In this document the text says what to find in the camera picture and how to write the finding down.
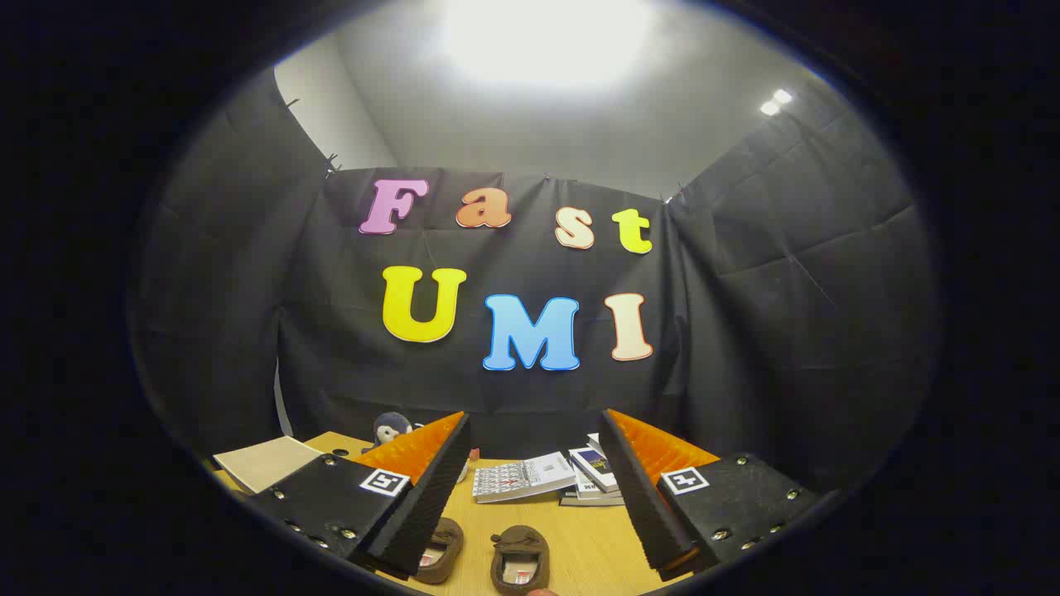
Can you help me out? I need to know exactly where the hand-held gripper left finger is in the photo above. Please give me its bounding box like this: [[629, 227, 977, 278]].
[[247, 411, 473, 578]]

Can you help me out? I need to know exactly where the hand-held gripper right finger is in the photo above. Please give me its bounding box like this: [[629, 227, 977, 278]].
[[596, 408, 822, 580]]

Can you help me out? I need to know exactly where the brown fuzzy shoe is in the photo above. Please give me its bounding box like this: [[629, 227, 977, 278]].
[[490, 525, 552, 595], [414, 517, 465, 585]]

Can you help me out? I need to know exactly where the beige fabric storage box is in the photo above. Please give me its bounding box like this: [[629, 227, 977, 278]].
[[213, 435, 324, 496]]

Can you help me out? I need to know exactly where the dark grey book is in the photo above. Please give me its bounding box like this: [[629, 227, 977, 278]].
[[560, 487, 626, 507]]

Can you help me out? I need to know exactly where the white paperback book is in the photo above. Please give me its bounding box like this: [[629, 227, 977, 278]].
[[571, 468, 622, 499]]

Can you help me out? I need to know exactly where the white book with blue picture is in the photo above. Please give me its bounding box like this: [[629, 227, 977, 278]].
[[568, 447, 620, 493]]

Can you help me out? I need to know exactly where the grey penguin plush toy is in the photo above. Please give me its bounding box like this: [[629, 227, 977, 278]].
[[362, 411, 415, 454]]

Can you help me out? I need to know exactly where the grey patterned cover book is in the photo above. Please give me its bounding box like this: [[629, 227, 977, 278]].
[[472, 451, 578, 504]]

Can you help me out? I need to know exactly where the large ceiling light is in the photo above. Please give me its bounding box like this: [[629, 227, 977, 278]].
[[439, 0, 663, 88]]

